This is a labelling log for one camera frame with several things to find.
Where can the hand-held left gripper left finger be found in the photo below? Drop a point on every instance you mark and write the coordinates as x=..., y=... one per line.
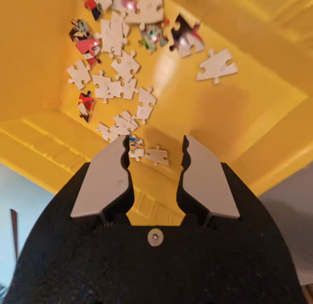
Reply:
x=105, y=184

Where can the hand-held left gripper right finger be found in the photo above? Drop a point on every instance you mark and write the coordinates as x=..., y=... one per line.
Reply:
x=207, y=186

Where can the blue yellow puzzle piece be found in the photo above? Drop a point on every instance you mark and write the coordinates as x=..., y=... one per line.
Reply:
x=137, y=147

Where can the yellow plastic bin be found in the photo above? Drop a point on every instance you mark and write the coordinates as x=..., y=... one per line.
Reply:
x=220, y=113

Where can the heap of printed puzzle pieces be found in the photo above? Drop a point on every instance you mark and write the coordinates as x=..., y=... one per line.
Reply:
x=124, y=66

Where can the white paper sheet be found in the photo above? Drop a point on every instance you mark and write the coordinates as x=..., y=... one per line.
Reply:
x=24, y=211

